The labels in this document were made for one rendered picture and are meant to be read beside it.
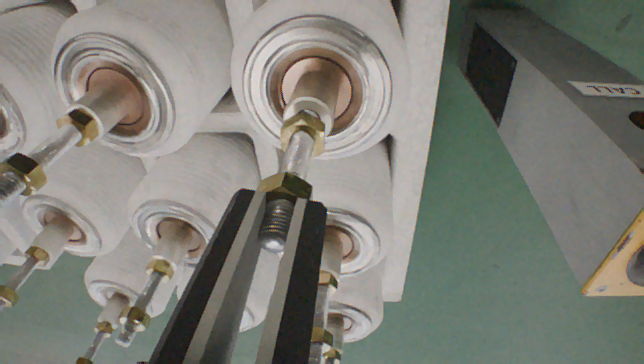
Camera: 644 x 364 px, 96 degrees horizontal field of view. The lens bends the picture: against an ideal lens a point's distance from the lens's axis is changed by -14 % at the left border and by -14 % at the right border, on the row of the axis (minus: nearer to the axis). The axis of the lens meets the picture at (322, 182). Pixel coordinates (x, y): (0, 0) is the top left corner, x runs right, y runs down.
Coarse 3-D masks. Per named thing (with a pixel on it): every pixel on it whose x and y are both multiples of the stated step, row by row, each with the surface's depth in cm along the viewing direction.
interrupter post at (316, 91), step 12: (312, 72) 16; (300, 84) 15; (312, 84) 15; (324, 84) 15; (300, 96) 14; (312, 96) 14; (324, 96) 14; (336, 96) 16; (288, 108) 14; (300, 108) 14; (312, 108) 14; (324, 108) 14; (324, 120) 14
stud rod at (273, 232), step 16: (288, 144) 13; (304, 144) 12; (288, 160) 12; (304, 160) 12; (304, 176) 11; (272, 208) 10; (288, 208) 10; (272, 224) 9; (288, 224) 9; (272, 240) 9
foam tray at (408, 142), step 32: (0, 0) 21; (32, 0) 21; (96, 0) 21; (256, 0) 22; (416, 0) 19; (448, 0) 19; (416, 32) 21; (416, 64) 22; (224, 96) 29; (416, 96) 24; (224, 128) 27; (416, 128) 25; (416, 160) 27; (416, 192) 29; (384, 288) 39
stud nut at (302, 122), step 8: (304, 112) 13; (288, 120) 13; (296, 120) 13; (304, 120) 13; (312, 120) 13; (320, 120) 13; (288, 128) 13; (296, 128) 13; (304, 128) 13; (312, 128) 13; (320, 128) 13; (280, 136) 13; (288, 136) 13; (312, 136) 13; (320, 136) 13; (320, 144) 13; (312, 152) 13; (320, 152) 13
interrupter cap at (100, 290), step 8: (96, 280) 32; (104, 280) 32; (88, 288) 33; (96, 288) 33; (104, 288) 33; (112, 288) 32; (120, 288) 32; (128, 288) 32; (96, 296) 34; (104, 296) 34; (128, 296) 33; (136, 296) 32; (104, 304) 35; (152, 312) 35
